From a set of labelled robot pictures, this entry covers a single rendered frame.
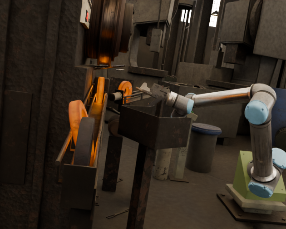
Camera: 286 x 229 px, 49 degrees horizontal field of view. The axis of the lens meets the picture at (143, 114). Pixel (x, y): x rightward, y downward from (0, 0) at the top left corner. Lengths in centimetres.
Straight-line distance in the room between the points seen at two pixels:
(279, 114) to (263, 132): 314
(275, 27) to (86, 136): 473
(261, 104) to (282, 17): 379
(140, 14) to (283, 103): 241
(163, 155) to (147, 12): 250
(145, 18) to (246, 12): 166
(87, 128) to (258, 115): 111
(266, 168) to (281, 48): 361
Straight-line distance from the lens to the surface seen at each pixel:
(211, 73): 567
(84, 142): 74
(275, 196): 245
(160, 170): 265
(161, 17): 454
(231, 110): 438
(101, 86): 181
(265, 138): 183
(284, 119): 494
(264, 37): 515
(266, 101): 171
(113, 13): 167
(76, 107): 96
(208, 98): 201
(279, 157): 221
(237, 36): 537
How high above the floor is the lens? 92
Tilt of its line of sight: 9 degrees down
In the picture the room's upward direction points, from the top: 8 degrees clockwise
